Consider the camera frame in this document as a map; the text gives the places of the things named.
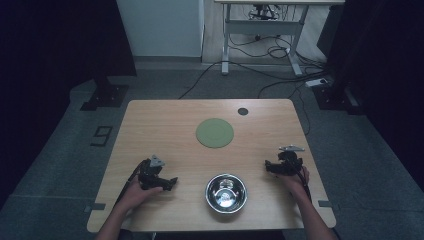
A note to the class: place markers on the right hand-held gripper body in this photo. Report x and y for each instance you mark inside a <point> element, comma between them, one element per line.
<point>289,161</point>

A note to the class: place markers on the green round mat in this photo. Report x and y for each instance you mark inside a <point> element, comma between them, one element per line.
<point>214,133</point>

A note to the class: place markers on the white partition panel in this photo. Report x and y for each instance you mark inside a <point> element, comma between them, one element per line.
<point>160,26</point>

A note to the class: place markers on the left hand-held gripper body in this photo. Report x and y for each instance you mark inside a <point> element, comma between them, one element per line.
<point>150,173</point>

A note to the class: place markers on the person's right hand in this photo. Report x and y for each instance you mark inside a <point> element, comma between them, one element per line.
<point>295,182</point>

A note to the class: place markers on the dark curtain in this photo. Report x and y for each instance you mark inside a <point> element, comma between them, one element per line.
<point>50,60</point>
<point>383,66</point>

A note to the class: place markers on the grey tape strip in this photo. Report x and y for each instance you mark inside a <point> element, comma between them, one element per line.
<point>325,203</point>
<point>95,207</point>

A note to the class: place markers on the black round table grommet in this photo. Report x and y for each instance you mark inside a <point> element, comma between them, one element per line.
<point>243,111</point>

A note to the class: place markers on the white power strip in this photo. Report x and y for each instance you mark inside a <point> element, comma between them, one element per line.
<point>316,82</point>

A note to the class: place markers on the stainless steel bowl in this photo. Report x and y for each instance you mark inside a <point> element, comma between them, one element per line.
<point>226,193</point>

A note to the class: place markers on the white metal frame desk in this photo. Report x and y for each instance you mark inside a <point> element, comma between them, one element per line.
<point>260,27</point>

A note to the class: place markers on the black stand base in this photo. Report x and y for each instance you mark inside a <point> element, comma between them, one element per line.
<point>336,98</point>
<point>106,95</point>

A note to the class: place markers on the person's left hand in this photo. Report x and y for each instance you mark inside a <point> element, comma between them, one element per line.
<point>136,196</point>

